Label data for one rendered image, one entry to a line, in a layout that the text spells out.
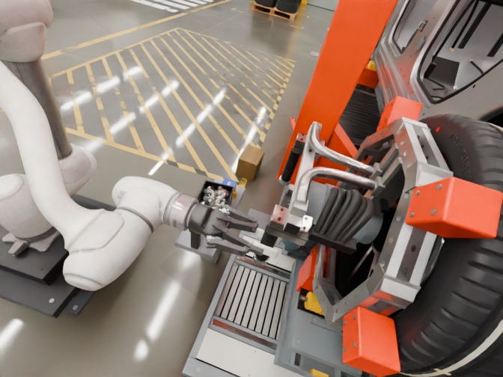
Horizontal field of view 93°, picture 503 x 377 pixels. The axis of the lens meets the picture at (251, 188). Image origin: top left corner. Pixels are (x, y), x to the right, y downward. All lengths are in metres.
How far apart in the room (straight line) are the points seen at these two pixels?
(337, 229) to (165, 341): 1.07
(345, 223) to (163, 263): 1.19
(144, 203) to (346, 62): 0.79
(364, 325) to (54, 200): 0.65
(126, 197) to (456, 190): 0.63
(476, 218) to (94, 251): 0.63
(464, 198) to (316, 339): 0.94
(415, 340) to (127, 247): 0.57
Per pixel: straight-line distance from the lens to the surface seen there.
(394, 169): 0.60
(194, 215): 0.60
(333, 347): 1.27
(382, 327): 0.58
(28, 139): 0.66
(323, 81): 0.99
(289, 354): 1.27
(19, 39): 0.88
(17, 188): 1.13
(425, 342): 0.56
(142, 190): 0.64
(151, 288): 1.46
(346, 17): 0.95
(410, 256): 0.54
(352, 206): 0.48
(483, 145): 0.60
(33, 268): 1.25
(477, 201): 0.46
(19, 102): 0.71
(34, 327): 1.56
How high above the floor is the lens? 1.34
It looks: 45 degrees down
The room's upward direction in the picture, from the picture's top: 15 degrees clockwise
